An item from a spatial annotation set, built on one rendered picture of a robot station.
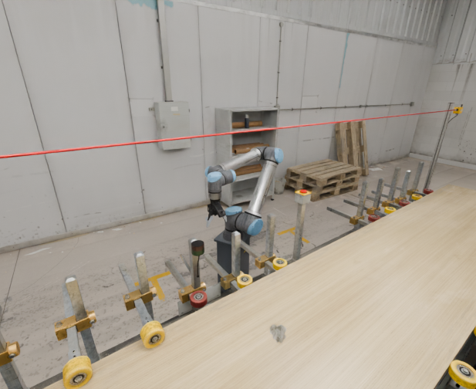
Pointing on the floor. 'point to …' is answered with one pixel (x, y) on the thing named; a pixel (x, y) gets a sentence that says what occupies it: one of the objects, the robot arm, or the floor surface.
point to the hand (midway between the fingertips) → (217, 225)
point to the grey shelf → (224, 144)
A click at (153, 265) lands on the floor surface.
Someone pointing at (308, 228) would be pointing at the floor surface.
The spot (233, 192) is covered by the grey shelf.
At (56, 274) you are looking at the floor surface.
